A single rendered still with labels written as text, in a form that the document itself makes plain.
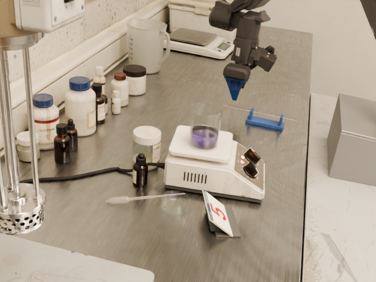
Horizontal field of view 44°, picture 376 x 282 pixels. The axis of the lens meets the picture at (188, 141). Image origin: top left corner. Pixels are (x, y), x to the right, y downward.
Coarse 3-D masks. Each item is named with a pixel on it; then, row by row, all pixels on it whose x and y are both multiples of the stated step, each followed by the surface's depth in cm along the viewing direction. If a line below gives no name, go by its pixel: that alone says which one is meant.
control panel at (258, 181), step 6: (240, 144) 100; (240, 150) 97; (246, 150) 99; (240, 156) 95; (240, 162) 93; (246, 162) 95; (258, 162) 99; (234, 168) 90; (240, 168) 91; (258, 168) 96; (240, 174) 90; (258, 174) 94; (252, 180) 91; (258, 180) 92; (258, 186) 90
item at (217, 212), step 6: (210, 198) 86; (210, 204) 84; (216, 204) 86; (216, 210) 84; (222, 210) 87; (216, 216) 82; (222, 216) 84; (216, 222) 80; (222, 222) 82; (228, 228) 82
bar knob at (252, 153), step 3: (249, 150) 97; (252, 150) 97; (246, 153) 97; (249, 153) 97; (252, 153) 96; (255, 153) 96; (246, 156) 96; (249, 156) 97; (252, 156) 96; (255, 156) 96; (258, 156) 96; (249, 159) 96; (252, 159) 97; (255, 159) 96; (258, 159) 96; (255, 162) 96
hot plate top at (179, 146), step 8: (184, 128) 98; (176, 136) 95; (184, 136) 95; (224, 136) 97; (232, 136) 97; (176, 144) 92; (184, 144) 92; (224, 144) 93; (176, 152) 89; (184, 152) 89; (192, 152) 89; (200, 152) 90; (208, 152) 90; (216, 152) 90; (224, 152) 91; (208, 160) 89; (216, 160) 89; (224, 160) 88
